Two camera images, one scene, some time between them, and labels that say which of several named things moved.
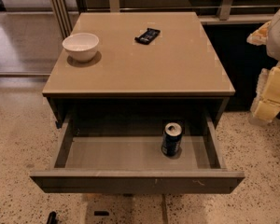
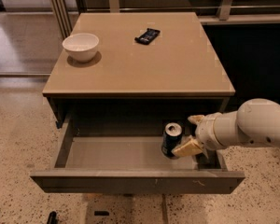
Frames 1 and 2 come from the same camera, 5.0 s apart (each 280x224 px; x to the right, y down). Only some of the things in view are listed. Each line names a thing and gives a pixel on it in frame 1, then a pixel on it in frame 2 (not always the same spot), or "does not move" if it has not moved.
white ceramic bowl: (82, 47) does not move
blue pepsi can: (172, 139) does not move
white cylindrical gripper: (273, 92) → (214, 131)
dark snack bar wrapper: (147, 36) does not move
